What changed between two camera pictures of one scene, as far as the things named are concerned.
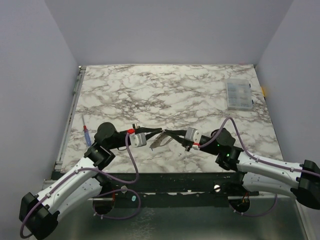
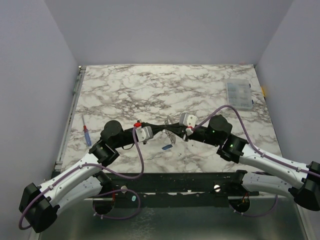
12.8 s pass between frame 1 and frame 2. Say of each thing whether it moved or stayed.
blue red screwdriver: stayed
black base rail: stayed
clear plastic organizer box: stayed
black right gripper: moved
